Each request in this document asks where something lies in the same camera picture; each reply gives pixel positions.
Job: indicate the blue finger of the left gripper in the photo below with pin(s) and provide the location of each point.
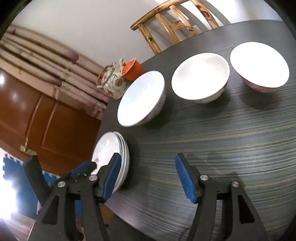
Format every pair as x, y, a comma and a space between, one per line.
83, 170

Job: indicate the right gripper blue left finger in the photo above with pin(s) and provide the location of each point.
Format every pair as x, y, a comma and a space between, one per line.
107, 178

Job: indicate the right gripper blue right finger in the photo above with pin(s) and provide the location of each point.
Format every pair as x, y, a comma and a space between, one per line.
188, 176

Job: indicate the large peony flower plate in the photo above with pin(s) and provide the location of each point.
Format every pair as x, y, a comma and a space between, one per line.
126, 162

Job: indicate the small pink flower plate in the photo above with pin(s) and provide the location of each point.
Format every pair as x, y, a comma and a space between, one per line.
107, 145

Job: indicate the blue-rimmed pink flower plate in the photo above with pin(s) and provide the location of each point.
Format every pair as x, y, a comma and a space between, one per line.
123, 157

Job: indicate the large white floral bowl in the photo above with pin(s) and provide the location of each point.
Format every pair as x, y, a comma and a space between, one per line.
143, 100

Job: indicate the medium white floral bowl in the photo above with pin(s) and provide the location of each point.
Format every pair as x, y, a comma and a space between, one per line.
201, 78

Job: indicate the small red patterned bowl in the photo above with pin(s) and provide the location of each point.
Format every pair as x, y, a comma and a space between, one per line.
260, 66

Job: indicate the brown wooden door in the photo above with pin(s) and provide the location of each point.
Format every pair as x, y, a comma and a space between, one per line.
62, 137

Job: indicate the floral ceramic teapot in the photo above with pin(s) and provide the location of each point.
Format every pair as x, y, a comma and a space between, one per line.
111, 81

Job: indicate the orange lidded cup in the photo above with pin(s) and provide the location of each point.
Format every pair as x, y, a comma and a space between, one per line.
132, 70

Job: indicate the wooden chair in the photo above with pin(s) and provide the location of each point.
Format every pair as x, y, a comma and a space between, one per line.
170, 29

